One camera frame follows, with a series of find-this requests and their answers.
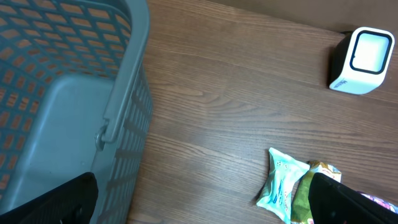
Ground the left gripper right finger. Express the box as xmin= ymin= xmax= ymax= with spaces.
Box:
xmin=308 ymin=173 xmax=397 ymax=224

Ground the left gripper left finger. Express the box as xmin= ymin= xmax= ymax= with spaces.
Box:
xmin=1 ymin=172 xmax=98 ymax=224

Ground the green yellow snack packet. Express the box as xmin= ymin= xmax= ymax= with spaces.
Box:
xmin=290 ymin=161 xmax=342 ymax=224

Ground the mint green tissue pack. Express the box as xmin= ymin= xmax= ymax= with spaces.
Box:
xmin=256 ymin=147 xmax=310 ymax=224

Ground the purple red liner pack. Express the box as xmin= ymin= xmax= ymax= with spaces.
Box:
xmin=359 ymin=192 xmax=398 ymax=213

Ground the white barcode scanner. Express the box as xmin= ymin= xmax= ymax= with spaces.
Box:
xmin=329 ymin=27 xmax=395 ymax=95

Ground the grey plastic basket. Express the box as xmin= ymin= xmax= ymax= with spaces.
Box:
xmin=1 ymin=0 xmax=153 ymax=223

